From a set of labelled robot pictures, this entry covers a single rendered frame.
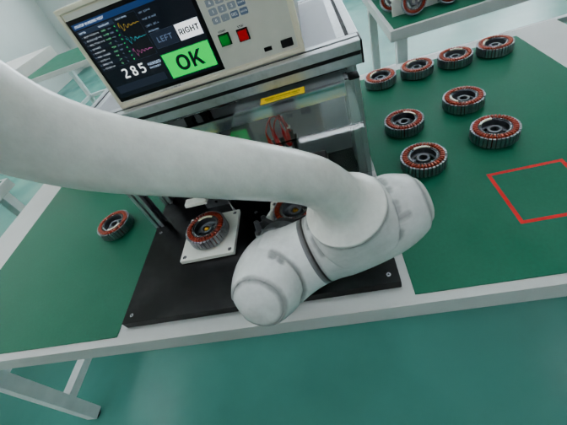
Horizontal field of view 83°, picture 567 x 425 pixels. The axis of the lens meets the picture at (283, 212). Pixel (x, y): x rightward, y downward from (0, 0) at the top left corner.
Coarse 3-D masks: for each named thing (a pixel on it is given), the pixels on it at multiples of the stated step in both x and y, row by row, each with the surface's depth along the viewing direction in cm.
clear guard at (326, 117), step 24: (336, 72) 65; (264, 96) 68; (312, 96) 61; (336, 96) 58; (240, 120) 63; (264, 120) 60; (288, 120) 58; (312, 120) 55; (336, 120) 53; (360, 120) 51; (288, 144) 53; (312, 144) 52; (336, 144) 52; (360, 144) 51; (360, 168) 51
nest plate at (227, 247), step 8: (224, 216) 89; (232, 216) 88; (232, 224) 86; (232, 232) 84; (224, 240) 82; (232, 240) 82; (184, 248) 85; (192, 248) 84; (216, 248) 81; (224, 248) 80; (232, 248) 80; (184, 256) 83; (192, 256) 82; (200, 256) 81; (208, 256) 80; (216, 256) 80
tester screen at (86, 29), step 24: (144, 0) 58; (168, 0) 58; (96, 24) 61; (120, 24) 61; (144, 24) 61; (168, 24) 61; (96, 48) 64; (120, 48) 64; (144, 48) 64; (168, 48) 64; (120, 72) 68; (168, 72) 68; (120, 96) 71
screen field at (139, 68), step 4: (136, 64) 66; (140, 64) 66; (144, 64) 66; (124, 68) 67; (128, 68) 67; (132, 68) 67; (136, 68) 67; (140, 68) 67; (144, 68) 67; (124, 72) 68; (128, 72) 68; (132, 72) 68; (136, 72) 68; (140, 72) 68; (144, 72) 68; (148, 72) 68; (124, 76) 68; (128, 76) 68; (132, 76) 68; (136, 76) 68
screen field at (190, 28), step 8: (176, 24) 61; (184, 24) 61; (192, 24) 61; (160, 32) 62; (168, 32) 62; (176, 32) 62; (184, 32) 62; (192, 32) 62; (200, 32) 62; (160, 40) 63; (168, 40) 63; (176, 40) 63
